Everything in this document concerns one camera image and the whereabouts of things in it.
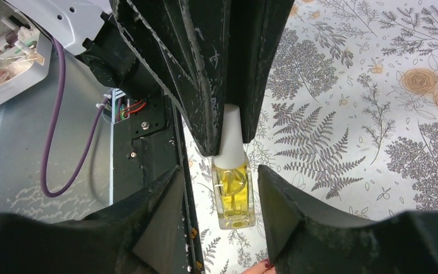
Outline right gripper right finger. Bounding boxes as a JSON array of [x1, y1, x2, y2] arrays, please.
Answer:
[[258, 165, 438, 273]]

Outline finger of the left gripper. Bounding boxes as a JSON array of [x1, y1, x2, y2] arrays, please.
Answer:
[[112, 1, 229, 156], [225, 0, 294, 143]]

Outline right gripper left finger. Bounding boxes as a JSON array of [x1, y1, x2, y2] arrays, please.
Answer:
[[0, 166, 184, 273]]

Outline person's hand dark nails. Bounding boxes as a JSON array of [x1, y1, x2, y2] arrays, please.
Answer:
[[241, 259, 276, 274]]

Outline floral patterned table cloth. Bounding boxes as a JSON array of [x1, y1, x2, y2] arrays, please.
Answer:
[[181, 0, 438, 274]]

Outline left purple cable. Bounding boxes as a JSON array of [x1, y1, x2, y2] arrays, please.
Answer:
[[39, 35, 112, 199]]

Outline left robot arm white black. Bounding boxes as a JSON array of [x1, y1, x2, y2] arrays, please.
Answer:
[[9, 1, 293, 156]]

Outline yellow nail polish bottle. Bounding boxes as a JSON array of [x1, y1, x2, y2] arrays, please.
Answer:
[[211, 104, 256, 230]]

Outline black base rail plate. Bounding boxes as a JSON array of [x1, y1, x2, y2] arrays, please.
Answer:
[[109, 91, 205, 273]]

